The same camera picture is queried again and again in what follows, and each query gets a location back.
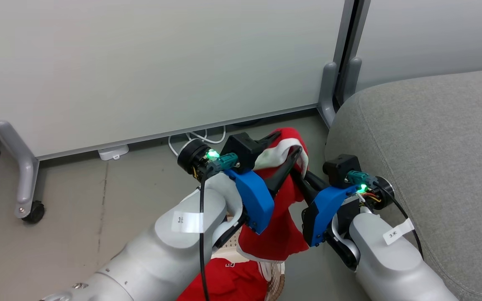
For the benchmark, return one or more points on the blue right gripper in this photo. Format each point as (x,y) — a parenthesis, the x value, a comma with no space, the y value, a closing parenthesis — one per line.
(324,213)

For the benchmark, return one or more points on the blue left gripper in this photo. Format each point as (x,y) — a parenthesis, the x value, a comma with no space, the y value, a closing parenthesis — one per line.
(255,200)

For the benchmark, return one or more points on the red garment with white trim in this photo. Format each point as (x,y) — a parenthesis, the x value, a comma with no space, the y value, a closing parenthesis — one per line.
(276,228)

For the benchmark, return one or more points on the red jersey with emblem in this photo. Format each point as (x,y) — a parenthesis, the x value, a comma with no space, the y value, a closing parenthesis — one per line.
(232,280)

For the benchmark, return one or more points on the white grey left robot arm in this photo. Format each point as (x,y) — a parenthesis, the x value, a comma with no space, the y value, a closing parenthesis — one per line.
(157,251)

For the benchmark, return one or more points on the cream perforated laundry basket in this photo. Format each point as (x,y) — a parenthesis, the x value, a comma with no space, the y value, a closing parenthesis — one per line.
(278,282)

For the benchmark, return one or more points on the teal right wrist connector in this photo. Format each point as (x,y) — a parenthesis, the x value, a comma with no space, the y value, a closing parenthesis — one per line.
(356,177)

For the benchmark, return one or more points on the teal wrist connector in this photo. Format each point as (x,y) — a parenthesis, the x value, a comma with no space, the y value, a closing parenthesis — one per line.
(356,177)
(226,161)

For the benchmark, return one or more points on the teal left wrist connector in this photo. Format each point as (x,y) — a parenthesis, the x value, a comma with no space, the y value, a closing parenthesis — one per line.
(226,161)

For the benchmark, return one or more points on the short grey partition leg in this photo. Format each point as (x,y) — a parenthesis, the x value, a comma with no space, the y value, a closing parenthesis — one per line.
(328,92)

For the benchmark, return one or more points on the grey leg of sofa-side partition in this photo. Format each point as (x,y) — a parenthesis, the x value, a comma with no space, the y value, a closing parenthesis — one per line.
(353,77)

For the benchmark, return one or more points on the grey fabric sofa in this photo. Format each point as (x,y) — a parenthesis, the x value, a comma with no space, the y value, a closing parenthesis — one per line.
(433,159)

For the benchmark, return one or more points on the large white partition panel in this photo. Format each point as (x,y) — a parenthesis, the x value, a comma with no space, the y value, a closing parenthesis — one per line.
(161,62)

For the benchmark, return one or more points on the small white adapter box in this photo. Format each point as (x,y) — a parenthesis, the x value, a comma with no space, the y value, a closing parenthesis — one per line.
(113,151)

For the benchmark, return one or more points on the white partition panel beside sofa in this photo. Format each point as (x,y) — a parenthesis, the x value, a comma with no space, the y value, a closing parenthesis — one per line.
(433,37)

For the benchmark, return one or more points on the black caster wheel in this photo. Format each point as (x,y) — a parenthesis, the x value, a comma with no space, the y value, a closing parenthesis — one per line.
(35,212)

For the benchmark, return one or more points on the grey partition leg with caster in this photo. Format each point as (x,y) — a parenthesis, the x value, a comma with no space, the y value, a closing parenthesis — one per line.
(22,167)

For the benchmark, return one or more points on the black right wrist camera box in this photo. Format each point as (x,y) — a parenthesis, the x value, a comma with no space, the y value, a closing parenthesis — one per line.
(340,167)

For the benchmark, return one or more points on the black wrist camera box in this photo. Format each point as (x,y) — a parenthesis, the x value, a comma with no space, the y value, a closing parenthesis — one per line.
(241,150)
(340,167)

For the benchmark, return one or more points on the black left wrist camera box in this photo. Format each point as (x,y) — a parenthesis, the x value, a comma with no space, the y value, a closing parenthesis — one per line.
(241,150)

